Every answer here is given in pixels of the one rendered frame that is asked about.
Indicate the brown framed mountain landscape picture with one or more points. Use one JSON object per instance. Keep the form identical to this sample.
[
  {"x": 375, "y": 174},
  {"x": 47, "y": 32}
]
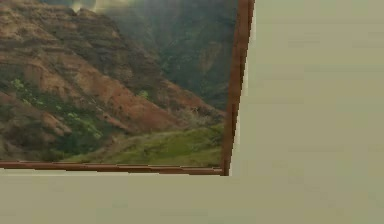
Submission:
[{"x": 113, "y": 86}]

